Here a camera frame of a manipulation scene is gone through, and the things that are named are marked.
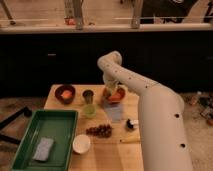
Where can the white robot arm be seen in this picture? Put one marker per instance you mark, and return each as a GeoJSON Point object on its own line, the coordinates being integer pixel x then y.
{"type": "Point", "coordinates": [163, 139]}

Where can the orange red bowl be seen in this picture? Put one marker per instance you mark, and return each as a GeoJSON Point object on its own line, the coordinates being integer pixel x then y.
{"type": "Point", "coordinates": [115, 96]}

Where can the dark brown bowl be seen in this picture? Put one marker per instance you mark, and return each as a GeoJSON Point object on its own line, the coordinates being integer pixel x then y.
{"type": "Point", "coordinates": [60, 90]}

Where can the small white bowl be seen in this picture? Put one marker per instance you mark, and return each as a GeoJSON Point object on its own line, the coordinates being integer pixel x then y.
{"type": "Point", "coordinates": [81, 144]}

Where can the dark metal cup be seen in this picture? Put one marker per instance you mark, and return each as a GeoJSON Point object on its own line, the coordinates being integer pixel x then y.
{"type": "Point", "coordinates": [88, 96]}

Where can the blue grey cloth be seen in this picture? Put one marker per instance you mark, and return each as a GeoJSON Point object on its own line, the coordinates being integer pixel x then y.
{"type": "Point", "coordinates": [113, 111]}

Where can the light green cup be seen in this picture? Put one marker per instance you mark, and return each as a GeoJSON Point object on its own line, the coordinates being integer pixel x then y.
{"type": "Point", "coordinates": [89, 111]}

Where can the orange food piece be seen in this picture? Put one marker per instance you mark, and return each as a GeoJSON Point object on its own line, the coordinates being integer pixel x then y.
{"type": "Point", "coordinates": [66, 94]}

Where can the bunch of red grapes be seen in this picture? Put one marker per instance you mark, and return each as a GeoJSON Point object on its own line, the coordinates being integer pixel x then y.
{"type": "Point", "coordinates": [102, 131]}

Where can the yellow corn cob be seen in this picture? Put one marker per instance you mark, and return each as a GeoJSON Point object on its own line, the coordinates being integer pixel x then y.
{"type": "Point", "coordinates": [130, 139]}

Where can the green plastic tray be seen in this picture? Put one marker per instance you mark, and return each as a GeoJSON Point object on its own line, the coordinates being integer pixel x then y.
{"type": "Point", "coordinates": [59, 125]}

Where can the grey sponge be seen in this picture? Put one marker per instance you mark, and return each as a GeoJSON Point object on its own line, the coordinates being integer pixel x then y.
{"type": "Point", "coordinates": [43, 149]}

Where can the white handled black brush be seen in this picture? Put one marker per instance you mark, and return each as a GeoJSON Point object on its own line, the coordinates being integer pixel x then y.
{"type": "Point", "coordinates": [132, 124]}

